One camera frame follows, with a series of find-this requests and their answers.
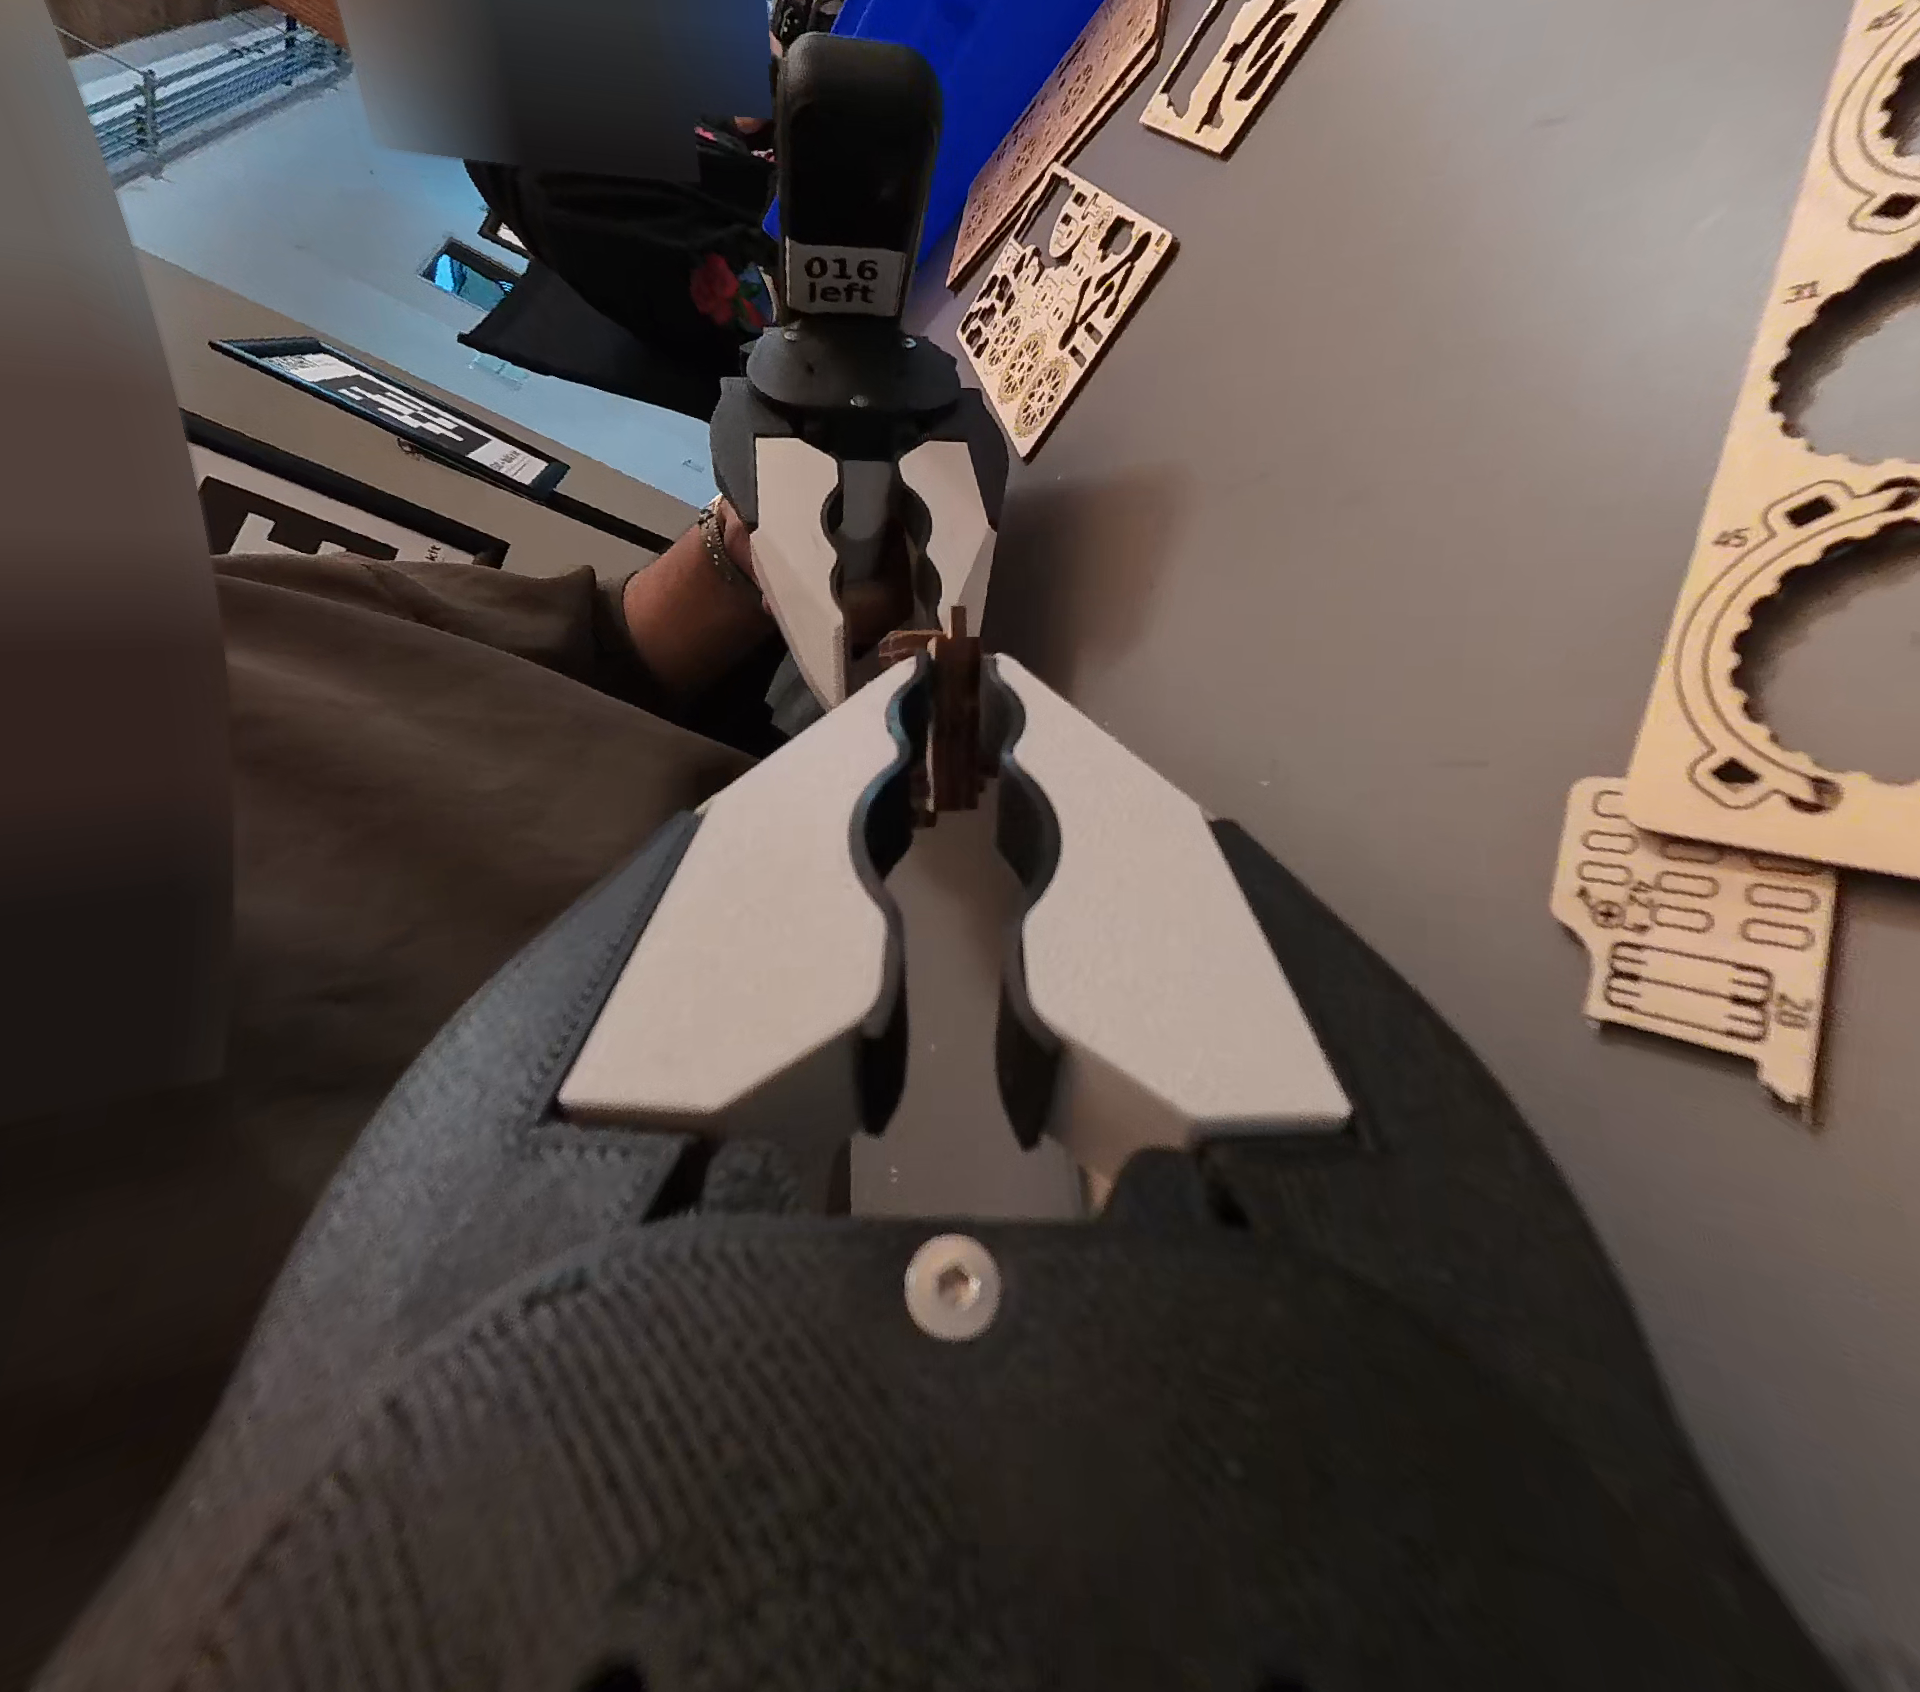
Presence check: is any black white printed board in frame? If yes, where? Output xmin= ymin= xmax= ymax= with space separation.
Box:
xmin=210 ymin=334 xmax=572 ymax=499
xmin=181 ymin=415 xmax=513 ymax=570

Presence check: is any wooden sheet with round holes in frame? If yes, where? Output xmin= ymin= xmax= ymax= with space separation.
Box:
xmin=1548 ymin=0 xmax=1920 ymax=1125

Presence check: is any grey desk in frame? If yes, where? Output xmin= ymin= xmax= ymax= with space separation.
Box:
xmin=847 ymin=0 xmax=1920 ymax=1692

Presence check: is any wooden gear parts sheet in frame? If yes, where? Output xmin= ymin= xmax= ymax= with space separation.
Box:
xmin=954 ymin=165 xmax=1176 ymax=463

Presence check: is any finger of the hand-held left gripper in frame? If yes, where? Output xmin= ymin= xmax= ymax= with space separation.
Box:
xmin=747 ymin=435 xmax=859 ymax=716
xmin=896 ymin=435 xmax=1004 ymax=656

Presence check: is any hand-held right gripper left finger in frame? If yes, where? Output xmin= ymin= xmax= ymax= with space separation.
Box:
xmin=555 ymin=656 xmax=924 ymax=1163

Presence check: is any person's left hand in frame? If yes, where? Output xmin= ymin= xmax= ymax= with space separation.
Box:
xmin=703 ymin=528 xmax=824 ymax=739

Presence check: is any stack of wooden puzzle sheets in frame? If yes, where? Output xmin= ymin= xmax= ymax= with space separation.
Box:
xmin=944 ymin=0 xmax=1182 ymax=293

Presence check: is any wooden model assembly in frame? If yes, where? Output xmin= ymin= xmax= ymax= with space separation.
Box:
xmin=877 ymin=605 xmax=996 ymax=828

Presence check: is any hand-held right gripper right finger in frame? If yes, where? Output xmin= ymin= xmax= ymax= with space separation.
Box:
xmin=990 ymin=654 xmax=1356 ymax=1153

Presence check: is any person's left forearm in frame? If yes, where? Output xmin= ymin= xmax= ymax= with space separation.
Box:
xmin=619 ymin=559 xmax=722 ymax=734

